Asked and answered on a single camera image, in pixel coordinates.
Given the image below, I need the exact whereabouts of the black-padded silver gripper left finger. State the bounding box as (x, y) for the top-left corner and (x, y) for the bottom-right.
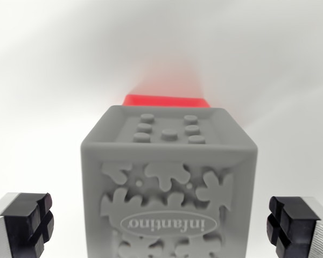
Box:
(0, 192), (55, 258)

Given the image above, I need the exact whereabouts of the black-padded silver gripper right finger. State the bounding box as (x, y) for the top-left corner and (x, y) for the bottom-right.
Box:
(266, 196), (323, 258)

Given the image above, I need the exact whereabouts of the grey embossed rubber cube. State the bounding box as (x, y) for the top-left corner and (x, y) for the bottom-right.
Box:
(80, 105), (259, 258)

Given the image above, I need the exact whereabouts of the red embossed rubber cube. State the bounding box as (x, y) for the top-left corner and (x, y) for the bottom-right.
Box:
(122, 94), (210, 109)

